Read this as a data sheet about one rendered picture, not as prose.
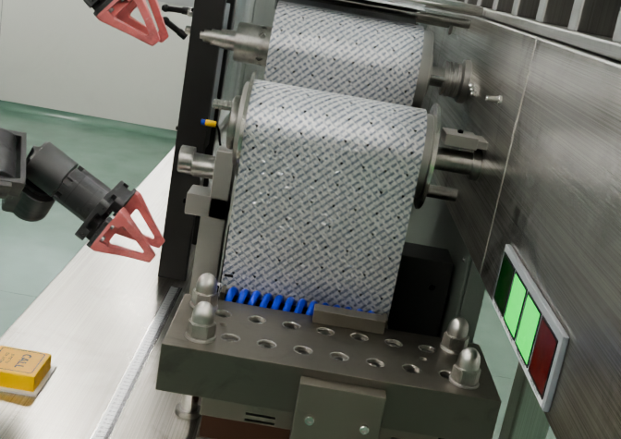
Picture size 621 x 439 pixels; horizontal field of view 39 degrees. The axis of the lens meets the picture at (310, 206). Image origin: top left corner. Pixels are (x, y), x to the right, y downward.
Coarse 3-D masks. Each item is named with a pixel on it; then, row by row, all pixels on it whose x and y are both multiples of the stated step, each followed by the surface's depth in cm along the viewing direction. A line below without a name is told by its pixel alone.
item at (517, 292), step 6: (516, 276) 88; (516, 282) 88; (516, 288) 87; (522, 288) 85; (510, 294) 89; (516, 294) 87; (522, 294) 85; (510, 300) 89; (516, 300) 87; (522, 300) 84; (510, 306) 88; (516, 306) 86; (510, 312) 88; (516, 312) 86; (510, 318) 87; (516, 318) 85; (510, 324) 87; (516, 324) 85; (510, 330) 87
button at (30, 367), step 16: (0, 352) 113; (16, 352) 114; (32, 352) 115; (0, 368) 109; (16, 368) 110; (32, 368) 111; (48, 368) 115; (0, 384) 109; (16, 384) 109; (32, 384) 109
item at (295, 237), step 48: (240, 192) 115; (288, 192) 115; (336, 192) 115; (240, 240) 117; (288, 240) 117; (336, 240) 117; (384, 240) 117; (240, 288) 119; (288, 288) 119; (336, 288) 119; (384, 288) 118
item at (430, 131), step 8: (248, 88) 116; (240, 104) 114; (240, 112) 114; (240, 120) 114; (432, 120) 116; (432, 128) 115; (432, 136) 114; (424, 144) 114; (232, 152) 116; (424, 152) 114; (232, 160) 117; (424, 160) 114; (424, 168) 114; (424, 176) 115; (416, 192) 117
